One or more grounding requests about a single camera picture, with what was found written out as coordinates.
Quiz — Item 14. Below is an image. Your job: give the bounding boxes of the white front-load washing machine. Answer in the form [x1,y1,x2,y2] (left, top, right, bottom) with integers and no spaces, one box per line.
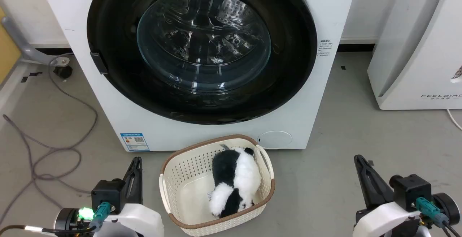
[35,0,359,152]

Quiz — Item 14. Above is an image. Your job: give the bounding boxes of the black and white plush panda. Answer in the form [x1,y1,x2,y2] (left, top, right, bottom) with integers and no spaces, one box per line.
[209,147,262,219]

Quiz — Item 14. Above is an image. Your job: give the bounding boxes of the grey metal chair leg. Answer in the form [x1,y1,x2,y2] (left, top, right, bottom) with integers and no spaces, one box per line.
[0,16,71,66]

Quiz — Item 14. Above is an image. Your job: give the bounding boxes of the round black glass washer door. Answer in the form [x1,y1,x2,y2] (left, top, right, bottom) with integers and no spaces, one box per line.
[87,0,318,125]

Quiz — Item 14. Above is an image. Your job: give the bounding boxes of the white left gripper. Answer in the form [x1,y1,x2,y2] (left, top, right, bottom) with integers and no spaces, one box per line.
[103,156,165,237]

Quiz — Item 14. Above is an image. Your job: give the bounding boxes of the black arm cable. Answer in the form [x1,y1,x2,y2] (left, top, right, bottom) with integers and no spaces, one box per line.
[0,224,95,236]
[439,219,462,237]

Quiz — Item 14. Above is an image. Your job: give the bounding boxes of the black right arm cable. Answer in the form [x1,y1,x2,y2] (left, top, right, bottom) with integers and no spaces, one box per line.
[439,219,462,237]

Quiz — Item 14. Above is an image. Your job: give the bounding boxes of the white power cable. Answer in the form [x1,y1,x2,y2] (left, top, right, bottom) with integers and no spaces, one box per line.
[446,109,462,131]

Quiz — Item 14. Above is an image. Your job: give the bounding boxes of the yellow wooden panel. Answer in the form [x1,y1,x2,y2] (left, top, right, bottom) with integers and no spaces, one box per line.
[0,8,22,86]

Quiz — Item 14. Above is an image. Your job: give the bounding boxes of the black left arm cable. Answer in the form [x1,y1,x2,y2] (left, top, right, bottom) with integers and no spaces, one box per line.
[0,224,95,236]

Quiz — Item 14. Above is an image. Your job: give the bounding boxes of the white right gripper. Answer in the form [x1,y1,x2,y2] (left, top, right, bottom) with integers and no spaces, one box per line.
[353,155,421,237]

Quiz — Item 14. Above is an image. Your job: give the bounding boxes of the white Feelbird appliance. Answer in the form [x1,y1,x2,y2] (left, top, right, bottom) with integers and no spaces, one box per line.
[367,0,462,110]

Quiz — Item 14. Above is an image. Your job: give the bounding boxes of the black caster wheel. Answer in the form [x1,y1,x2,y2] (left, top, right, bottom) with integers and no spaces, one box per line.
[53,65,73,79]

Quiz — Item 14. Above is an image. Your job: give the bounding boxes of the grey floor cable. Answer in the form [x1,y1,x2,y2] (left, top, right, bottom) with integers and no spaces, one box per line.
[0,53,99,227]

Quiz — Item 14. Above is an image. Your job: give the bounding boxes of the cream perforated laundry basket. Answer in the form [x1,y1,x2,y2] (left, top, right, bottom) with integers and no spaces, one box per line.
[159,134,275,237]

